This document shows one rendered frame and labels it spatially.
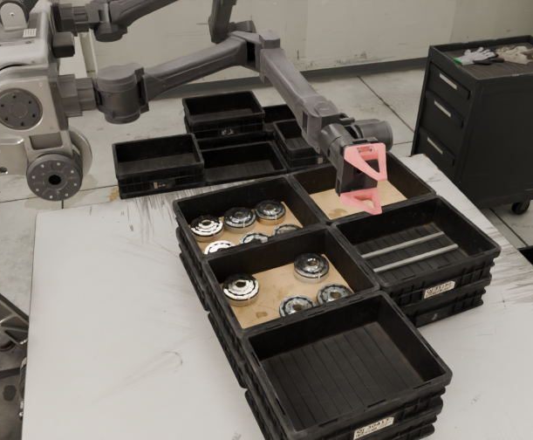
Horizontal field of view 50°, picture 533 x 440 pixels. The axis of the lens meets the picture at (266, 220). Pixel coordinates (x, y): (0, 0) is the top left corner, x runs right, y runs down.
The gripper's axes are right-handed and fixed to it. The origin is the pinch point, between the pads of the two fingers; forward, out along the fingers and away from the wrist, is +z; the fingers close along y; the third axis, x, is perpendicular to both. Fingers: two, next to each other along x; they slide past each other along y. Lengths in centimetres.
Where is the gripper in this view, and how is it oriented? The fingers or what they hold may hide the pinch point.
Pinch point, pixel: (378, 194)
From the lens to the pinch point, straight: 92.5
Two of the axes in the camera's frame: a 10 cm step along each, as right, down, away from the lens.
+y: -0.1, 8.1, 5.9
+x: -9.6, 1.6, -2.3
